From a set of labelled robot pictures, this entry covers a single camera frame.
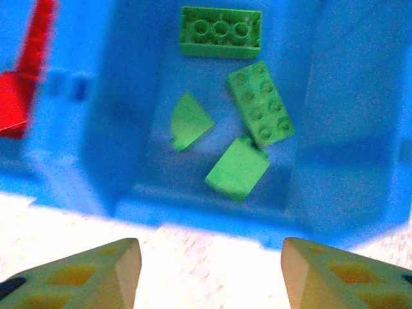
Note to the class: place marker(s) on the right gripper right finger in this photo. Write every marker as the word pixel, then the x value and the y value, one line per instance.
pixel 338 280

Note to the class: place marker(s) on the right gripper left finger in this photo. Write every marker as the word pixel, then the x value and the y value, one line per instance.
pixel 80 280

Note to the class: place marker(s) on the green lego brick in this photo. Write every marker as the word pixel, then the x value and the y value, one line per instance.
pixel 235 170
pixel 193 51
pixel 257 103

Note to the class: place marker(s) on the red lego brick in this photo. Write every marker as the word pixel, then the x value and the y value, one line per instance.
pixel 9 103
pixel 37 42

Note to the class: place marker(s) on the green quarter-round lego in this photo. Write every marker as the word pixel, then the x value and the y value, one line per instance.
pixel 190 122

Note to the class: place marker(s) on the blue divided plastic bin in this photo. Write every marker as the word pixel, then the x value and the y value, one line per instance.
pixel 128 96

